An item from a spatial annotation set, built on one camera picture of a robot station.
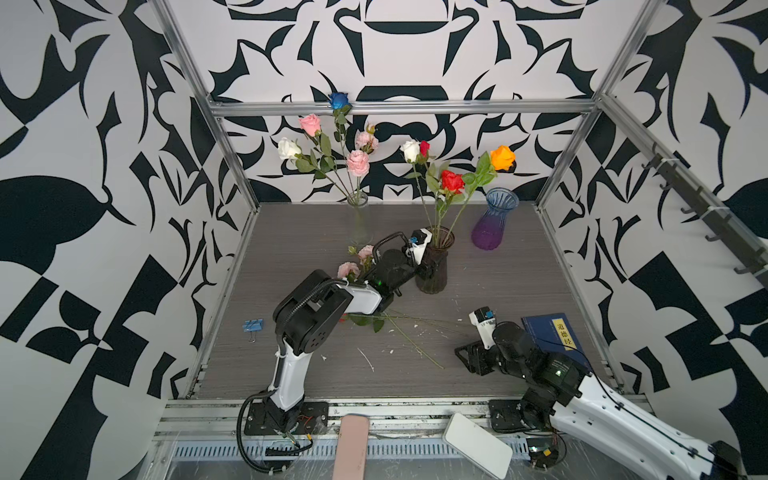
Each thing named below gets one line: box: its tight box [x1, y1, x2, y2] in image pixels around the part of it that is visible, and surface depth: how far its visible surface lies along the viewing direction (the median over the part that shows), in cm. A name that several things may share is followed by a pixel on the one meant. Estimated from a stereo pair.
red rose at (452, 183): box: [436, 170, 465, 240], surface depth 83 cm
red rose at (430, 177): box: [416, 140, 441, 241], surface depth 86 cm
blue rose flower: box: [328, 92, 355, 196], surface depth 88 cm
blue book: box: [521, 312, 593, 375], surface depth 89 cm
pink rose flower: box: [298, 113, 353, 197], surface depth 84 cm
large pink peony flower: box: [346, 149, 370, 177], surface depth 88 cm
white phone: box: [442, 413, 513, 480], surface depth 68 cm
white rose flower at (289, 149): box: [277, 137, 355, 199], surface depth 77 cm
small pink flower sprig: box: [355, 124, 379, 154], surface depth 92 cm
